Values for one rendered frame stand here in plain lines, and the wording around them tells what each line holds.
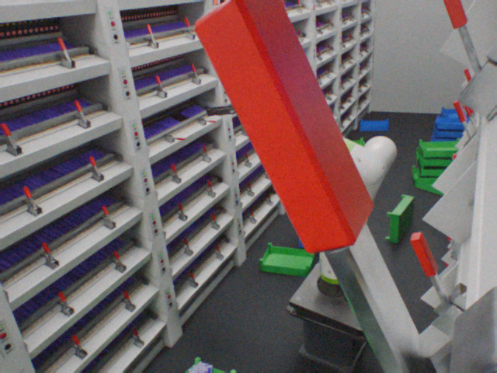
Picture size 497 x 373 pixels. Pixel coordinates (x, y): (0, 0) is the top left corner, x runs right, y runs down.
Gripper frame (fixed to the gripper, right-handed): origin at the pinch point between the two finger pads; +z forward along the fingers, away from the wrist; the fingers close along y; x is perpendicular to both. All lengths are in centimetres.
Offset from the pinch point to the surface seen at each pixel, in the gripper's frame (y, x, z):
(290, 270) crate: -32, 104, 1
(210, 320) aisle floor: 19, 104, 24
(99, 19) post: 44, -43, 5
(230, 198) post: -27, 55, 26
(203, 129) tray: -8.7, 9.5, 16.4
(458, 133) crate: -283, 103, -61
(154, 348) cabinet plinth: 49, 98, 33
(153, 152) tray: 29.3, 8.5, 15.1
